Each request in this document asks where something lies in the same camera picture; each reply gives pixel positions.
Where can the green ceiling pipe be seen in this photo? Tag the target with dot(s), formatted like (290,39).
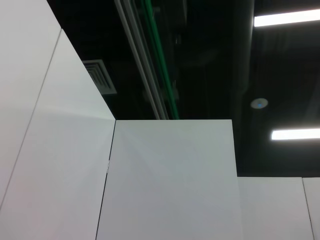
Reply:
(160,52)

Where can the square ceiling air vent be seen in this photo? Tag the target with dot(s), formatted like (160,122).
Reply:
(100,75)

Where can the round white ceiling sensor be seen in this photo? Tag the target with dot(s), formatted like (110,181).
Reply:
(259,103)

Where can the rectangular ceiling light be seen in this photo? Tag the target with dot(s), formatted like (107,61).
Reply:
(295,134)
(287,17)

